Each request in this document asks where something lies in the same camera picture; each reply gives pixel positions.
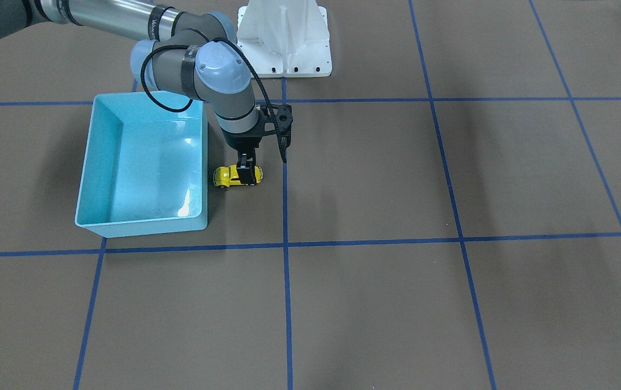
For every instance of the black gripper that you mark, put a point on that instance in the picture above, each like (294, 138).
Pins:
(243, 142)

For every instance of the light blue plastic bin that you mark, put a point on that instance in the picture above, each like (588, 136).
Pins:
(145, 168)

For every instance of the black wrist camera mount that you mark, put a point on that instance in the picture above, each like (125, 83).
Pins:
(278, 121)

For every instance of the white camera stand pedestal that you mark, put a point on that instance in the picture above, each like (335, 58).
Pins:
(285, 38)

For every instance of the yellow beetle toy car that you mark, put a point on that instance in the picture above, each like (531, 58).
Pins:
(227, 176)

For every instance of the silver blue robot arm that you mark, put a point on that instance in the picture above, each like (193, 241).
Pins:
(191, 55)

